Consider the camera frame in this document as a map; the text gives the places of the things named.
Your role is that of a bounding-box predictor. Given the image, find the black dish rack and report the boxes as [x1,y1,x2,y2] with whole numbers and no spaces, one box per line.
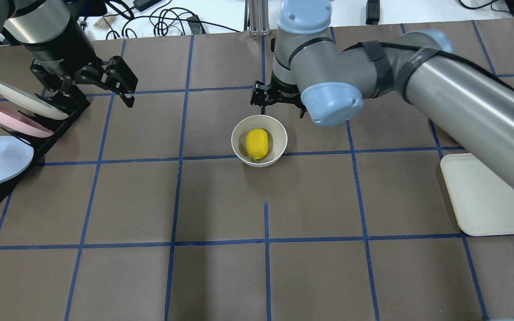
[0,89,90,203]

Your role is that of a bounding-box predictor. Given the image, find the cream plate in rack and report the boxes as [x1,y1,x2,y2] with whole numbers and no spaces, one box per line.
[0,81,69,120]

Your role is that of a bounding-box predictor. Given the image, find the yellow lemon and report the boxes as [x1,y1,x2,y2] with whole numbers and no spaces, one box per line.
[245,128,269,162]

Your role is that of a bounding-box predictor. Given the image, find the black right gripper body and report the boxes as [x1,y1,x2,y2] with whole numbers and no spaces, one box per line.
[266,74,304,107]

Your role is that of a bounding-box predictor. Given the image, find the pink plate in rack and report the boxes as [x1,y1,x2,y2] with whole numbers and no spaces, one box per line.
[0,104,54,138]

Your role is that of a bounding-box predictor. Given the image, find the beige ceramic bowl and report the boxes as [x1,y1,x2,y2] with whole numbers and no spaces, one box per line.
[230,115,288,167]

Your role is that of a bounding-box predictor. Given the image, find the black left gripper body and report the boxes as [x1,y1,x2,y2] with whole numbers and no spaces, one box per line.
[30,20,104,92]

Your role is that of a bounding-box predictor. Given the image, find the black power adapter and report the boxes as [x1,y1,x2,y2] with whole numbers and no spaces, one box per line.
[365,0,381,25]

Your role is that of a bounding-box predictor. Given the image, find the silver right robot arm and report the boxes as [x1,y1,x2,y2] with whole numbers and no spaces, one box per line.
[251,0,514,189]

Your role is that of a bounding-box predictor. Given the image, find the aluminium frame post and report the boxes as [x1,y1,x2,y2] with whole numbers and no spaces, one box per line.
[244,0,270,37]

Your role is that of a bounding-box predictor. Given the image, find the cream rectangular tray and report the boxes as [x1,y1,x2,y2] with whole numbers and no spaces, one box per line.
[440,154,514,236]

